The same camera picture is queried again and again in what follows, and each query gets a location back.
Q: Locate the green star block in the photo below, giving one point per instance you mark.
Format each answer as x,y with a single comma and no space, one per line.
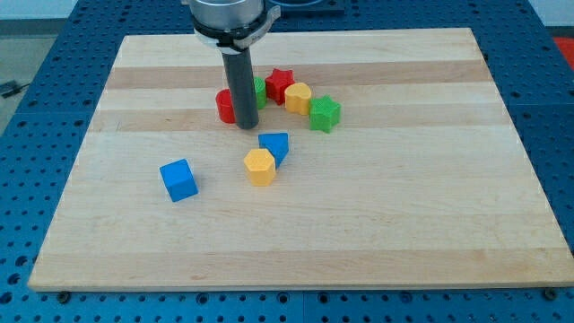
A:
324,113

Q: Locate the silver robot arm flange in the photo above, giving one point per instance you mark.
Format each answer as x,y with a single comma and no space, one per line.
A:
232,26

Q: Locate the yellow heart block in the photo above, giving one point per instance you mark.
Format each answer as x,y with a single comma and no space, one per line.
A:
297,98

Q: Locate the red star block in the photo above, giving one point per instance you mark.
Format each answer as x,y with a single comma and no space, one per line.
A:
276,84

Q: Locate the blue triangular block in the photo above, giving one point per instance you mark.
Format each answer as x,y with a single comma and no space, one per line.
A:
277,144

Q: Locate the yellow hexagon block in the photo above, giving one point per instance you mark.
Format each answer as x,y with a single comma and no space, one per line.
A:
260,167

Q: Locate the green round block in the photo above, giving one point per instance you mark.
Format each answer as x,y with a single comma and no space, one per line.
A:
260,92

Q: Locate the red round block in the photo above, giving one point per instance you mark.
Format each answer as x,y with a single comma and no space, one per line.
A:
225,107

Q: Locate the light wooden board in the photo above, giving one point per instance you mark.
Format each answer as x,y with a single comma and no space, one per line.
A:
424,183

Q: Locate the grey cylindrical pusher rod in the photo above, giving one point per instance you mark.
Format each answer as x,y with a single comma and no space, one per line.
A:
240,80

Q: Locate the blue cube block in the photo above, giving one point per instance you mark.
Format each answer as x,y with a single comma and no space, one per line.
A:
179,180

